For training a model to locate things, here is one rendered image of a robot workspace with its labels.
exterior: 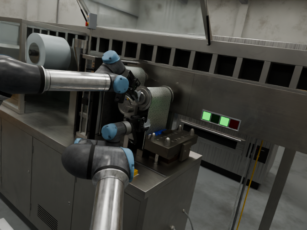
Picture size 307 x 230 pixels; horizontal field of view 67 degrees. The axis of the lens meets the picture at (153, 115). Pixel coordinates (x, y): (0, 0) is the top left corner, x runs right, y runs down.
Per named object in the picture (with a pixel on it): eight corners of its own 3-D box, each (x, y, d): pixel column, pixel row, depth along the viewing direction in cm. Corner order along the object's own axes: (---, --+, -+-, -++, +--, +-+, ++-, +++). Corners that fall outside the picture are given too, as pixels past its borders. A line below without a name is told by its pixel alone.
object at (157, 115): (144, 136, 140) (148, 107, 136) (164, 130, 160) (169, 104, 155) (144, 137, 140) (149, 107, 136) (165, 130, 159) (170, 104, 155)
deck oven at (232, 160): (161, 155, 366) (185, 32, 319) (193, 141, 457) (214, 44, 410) (258, 199, 287) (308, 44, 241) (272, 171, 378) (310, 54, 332)
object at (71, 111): (63, 116, 190) (68, 45, 176) (77, 114, 202) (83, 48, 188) (74, 121, 183) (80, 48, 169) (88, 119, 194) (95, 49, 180)
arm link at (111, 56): (96, 59, 109) (108, 47, 111) (108, 74, 117) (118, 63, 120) (107, 63, 104) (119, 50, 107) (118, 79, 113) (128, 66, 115)
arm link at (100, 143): (96, 154, 122) (98, 134, 119) (118, 156, 124) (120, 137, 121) (95, 161, 114) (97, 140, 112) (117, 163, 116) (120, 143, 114)
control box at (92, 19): (84, 28, 161) (85, 12, 159) (93, 29, 164) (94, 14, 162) (86, 27, 155) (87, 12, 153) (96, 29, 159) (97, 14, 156)
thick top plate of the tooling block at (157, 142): (143, 148, 136) (145, 138, 134) (177, 135, 168) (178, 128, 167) (166, 158, 127) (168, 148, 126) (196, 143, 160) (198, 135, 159)
